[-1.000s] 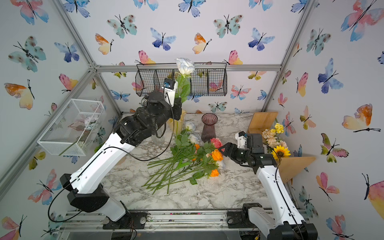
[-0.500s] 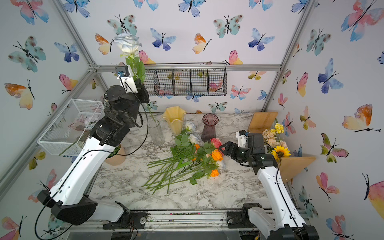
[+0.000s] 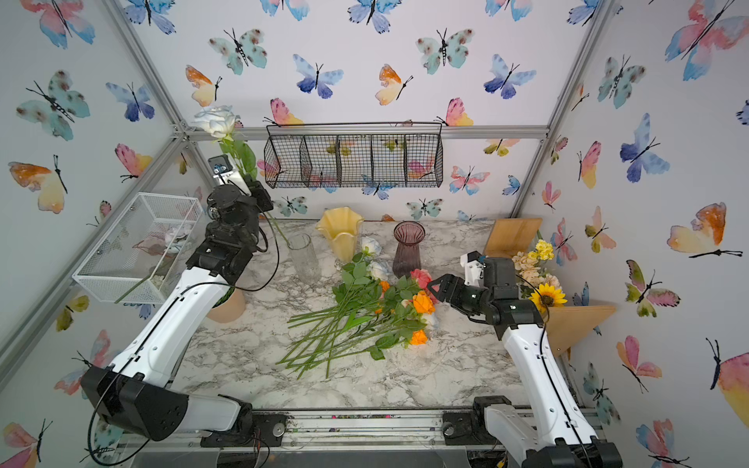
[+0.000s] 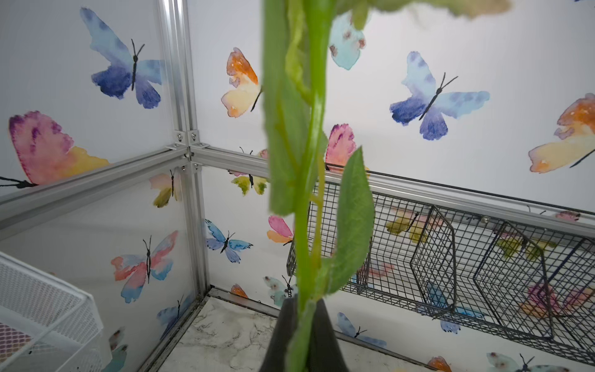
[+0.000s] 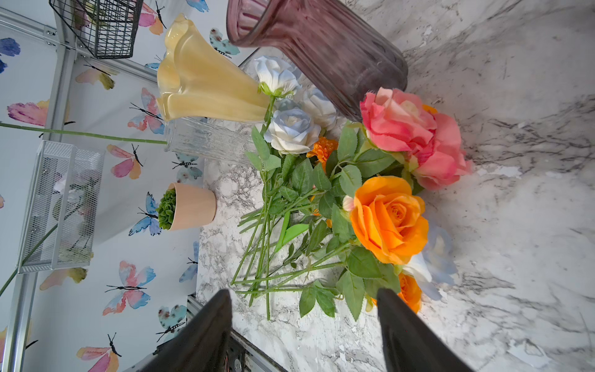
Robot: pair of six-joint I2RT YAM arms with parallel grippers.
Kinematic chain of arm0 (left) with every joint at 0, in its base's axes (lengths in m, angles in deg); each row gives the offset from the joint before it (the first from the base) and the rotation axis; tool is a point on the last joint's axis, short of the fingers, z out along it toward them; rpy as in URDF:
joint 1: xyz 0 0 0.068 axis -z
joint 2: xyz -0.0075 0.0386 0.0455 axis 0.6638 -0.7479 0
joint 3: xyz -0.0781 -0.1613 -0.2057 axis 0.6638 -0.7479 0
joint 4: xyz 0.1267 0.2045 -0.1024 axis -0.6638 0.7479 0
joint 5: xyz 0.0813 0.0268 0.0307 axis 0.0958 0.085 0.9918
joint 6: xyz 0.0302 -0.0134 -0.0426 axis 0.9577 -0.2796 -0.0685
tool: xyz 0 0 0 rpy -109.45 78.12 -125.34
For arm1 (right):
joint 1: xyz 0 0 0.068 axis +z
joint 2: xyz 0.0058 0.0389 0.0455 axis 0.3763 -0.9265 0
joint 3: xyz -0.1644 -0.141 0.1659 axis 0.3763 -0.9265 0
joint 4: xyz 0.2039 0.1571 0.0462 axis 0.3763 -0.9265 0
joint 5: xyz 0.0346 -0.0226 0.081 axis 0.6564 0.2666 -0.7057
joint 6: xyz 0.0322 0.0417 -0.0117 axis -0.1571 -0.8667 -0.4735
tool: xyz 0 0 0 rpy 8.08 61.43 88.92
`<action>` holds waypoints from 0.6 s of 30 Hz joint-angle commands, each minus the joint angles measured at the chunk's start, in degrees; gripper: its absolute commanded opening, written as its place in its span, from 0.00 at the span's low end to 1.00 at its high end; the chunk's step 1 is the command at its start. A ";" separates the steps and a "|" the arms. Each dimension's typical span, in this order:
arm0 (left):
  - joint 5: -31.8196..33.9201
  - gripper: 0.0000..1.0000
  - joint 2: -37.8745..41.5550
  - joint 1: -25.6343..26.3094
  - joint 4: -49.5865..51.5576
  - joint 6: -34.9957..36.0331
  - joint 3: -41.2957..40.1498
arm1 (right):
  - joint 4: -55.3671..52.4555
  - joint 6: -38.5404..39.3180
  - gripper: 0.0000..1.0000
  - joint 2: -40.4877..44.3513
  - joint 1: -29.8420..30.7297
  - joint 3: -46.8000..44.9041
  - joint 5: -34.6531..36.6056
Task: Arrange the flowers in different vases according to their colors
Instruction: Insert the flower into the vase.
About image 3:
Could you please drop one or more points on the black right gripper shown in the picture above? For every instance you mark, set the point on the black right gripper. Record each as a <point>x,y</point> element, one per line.
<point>453,299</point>

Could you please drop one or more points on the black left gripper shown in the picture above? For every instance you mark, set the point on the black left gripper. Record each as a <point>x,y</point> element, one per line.
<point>257,196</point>

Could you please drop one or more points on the white rose stem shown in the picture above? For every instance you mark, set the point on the white rose stem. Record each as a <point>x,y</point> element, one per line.
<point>379,270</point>
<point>220,123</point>
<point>370,246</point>

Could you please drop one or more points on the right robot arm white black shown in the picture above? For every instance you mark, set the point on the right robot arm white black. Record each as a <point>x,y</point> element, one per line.
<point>527,344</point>

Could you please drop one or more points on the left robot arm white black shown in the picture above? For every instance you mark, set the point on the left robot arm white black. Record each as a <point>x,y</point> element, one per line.
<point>133,392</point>

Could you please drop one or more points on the sunflower bouquet in white vase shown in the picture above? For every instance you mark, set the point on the sunflower bouquet in white vase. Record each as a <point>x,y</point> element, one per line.
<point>535,281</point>

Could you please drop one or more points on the wooden corner shelf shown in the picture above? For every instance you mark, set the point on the wooden corner shelf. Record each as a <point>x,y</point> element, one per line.
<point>569,319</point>

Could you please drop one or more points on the orange artificial flower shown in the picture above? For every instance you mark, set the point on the orange artificial flower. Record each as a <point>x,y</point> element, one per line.
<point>423,304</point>

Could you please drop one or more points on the pink artificial rose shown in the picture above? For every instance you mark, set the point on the pink artificial rose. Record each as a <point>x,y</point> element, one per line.
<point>422,278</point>

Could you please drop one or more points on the orange flower front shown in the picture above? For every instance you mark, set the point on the orange flower front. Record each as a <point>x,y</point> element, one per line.
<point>418,338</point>

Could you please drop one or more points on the clear glass vase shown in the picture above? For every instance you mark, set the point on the clear glass vase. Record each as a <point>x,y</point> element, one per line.
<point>305,260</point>

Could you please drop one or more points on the potted green succulent plant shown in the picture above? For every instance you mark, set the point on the potted green succulent plant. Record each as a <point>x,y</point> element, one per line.
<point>229,310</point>

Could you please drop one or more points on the purple ribbed glass vase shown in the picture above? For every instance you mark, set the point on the purple ribbed glass vase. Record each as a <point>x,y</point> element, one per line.
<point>409,236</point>

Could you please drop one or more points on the yellow ruffled vase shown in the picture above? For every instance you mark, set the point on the yellow ruffled vase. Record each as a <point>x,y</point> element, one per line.
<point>341,228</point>

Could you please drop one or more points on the pile of green flower stems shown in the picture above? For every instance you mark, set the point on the pile of green flower stems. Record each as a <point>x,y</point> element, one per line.
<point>367,317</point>

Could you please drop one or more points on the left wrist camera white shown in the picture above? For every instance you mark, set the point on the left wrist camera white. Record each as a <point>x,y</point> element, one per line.
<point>225,171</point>

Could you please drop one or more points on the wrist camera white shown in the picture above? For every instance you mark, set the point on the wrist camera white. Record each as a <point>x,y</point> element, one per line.
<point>473,266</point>
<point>225,171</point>

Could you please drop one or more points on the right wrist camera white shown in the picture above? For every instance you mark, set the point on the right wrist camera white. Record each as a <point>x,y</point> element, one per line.
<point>473,266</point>

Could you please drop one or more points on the white mesh wall basket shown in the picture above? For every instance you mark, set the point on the white mesh wall basket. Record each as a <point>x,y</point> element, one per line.
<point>143,253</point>

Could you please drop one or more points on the black wire wall basket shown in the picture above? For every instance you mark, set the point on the black wire wall basket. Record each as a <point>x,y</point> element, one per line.
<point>354,155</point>

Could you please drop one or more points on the metal base rail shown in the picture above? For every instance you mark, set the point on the metal base rail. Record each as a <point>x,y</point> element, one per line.
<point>374,430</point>

